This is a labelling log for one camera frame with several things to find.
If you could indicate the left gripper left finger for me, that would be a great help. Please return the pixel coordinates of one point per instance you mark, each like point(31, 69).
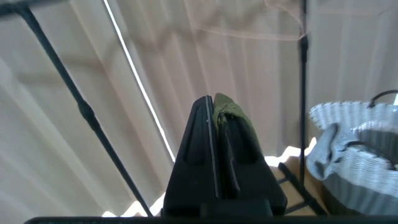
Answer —
point(189, 186)

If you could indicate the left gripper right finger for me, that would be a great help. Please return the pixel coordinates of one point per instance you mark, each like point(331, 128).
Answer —
point(255, 183)

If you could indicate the green printed sleeveless shirt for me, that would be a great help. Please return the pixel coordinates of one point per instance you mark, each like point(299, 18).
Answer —
point(224, 102)

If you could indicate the white laundry basket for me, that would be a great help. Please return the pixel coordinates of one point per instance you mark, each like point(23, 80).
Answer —
point(367, 174)

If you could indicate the black clothes rack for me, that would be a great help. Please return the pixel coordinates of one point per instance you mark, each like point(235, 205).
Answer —
point(85, 110)

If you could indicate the pink clothes hanger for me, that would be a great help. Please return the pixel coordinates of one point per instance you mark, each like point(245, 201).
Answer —
point(248, 35)

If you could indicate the pale grey garment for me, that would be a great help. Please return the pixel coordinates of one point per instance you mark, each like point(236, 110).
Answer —
point(326, 149)

